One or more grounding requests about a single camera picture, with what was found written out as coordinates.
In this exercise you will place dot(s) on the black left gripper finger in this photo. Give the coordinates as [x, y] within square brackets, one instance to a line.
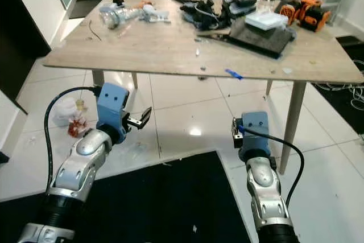
[141, 126]
[145, 115]

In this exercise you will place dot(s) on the pale wooden table leg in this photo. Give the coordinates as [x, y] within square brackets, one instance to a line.
[291, 123]
[268, 87]
[98, 78]

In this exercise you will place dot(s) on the blue tape strip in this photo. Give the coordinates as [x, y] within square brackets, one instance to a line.
[233, 74]

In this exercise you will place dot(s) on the black floor mat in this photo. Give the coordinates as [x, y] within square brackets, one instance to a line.
[176, 197]

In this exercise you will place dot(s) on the dark grey slab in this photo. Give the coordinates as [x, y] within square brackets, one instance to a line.
[259, 41]

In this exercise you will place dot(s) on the white plastic machine part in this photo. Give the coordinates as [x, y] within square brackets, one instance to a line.
[153, 14]

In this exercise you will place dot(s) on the silver cylindrical motor part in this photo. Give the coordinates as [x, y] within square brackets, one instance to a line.
[116, 15]

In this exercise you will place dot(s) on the black robot hand parts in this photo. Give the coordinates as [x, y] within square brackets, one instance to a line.
[202, 14]

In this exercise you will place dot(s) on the white flat box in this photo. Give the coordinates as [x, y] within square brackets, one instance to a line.
[266, 20]

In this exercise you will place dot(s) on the black rug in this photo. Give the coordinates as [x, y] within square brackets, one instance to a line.
[347, 66]

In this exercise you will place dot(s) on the orange and black power tool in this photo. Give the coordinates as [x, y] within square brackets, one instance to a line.
[307, 11]

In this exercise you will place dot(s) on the black door panel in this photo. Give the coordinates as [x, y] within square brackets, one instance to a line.
[17, 27]

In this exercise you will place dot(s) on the grey-blue right wrist camera mount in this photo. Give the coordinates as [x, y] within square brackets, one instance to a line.
[255, 132]

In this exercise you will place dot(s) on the grey-blue wrist camera mount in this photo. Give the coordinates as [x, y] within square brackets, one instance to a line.
[112, 106]
[255, 132]

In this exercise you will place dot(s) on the grey-blue left wrist camera mount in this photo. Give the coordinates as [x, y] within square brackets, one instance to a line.
[112, 106]

